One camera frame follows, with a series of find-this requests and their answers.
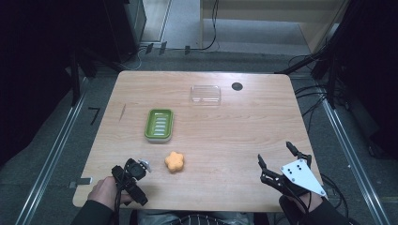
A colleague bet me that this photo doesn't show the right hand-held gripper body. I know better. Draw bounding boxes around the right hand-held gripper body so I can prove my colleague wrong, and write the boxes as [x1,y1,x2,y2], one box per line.
[259,158,329,199]

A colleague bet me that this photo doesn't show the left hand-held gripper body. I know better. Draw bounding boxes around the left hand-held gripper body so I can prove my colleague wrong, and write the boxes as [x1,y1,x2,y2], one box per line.
[111,157,152,207]

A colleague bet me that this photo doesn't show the orange flower-shaped soap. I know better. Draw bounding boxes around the orange flower-shaped soap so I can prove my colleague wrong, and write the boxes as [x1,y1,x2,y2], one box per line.
[164,151,185,173]

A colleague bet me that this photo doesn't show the green soap dish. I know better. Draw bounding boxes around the green soap dish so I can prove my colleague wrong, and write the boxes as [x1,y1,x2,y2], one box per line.
[144,108,176,144]

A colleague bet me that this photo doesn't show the clear plastic container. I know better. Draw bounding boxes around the clear plastic container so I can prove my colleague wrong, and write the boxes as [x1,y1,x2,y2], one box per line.
[189,84,222,107]

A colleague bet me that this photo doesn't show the person's left hand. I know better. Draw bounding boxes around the person's left hand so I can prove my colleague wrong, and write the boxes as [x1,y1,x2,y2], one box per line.
[87,175,133,212]

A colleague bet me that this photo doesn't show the person's right hand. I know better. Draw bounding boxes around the person's right hand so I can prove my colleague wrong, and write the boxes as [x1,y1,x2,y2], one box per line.
[280,190,325,217]

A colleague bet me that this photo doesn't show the black stand legs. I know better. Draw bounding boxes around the black stand legs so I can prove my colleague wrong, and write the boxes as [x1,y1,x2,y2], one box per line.
[68,46,130,108]
[274,31,348,111]

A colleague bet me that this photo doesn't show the light wooden furniture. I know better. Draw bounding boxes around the light wooden furniture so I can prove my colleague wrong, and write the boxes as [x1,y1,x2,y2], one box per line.
[199,0,351,54]

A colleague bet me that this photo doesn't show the black cabinet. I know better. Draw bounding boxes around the black cabinet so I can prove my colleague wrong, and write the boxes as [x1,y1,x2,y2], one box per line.
[102,0,148,64]

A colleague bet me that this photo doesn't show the left hand-held gripper cable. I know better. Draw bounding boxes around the left hand-held gripper cable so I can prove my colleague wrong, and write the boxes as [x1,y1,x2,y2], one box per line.
[112,162,130,225]

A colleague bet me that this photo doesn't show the hand-held gripper cable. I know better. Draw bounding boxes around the hand-held gripper cable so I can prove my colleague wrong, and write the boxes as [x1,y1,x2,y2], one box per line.
[112,162,130,225]
[319,172,350,219]

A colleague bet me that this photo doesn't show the right hand-held gripper cable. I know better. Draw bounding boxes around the right hand-held gripper cable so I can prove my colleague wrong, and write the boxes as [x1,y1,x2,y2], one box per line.
[319,172,350,219]

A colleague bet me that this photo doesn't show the metal bracket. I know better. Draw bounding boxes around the metal bracket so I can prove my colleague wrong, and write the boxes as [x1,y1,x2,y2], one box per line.
[68,176,94,189]

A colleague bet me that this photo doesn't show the bundle of black floor cables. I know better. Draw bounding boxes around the bundle of black floor cables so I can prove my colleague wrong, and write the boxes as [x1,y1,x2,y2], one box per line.
[287,53,337,134]

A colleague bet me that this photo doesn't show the metal floor rail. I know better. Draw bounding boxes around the metal floor rail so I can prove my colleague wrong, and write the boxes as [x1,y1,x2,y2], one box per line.
[14,78,91,225]
[320,97,392,225]

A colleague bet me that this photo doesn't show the black hanging cable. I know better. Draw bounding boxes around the black hanging cable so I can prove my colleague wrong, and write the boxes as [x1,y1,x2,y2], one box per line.
[187,0,221,53]

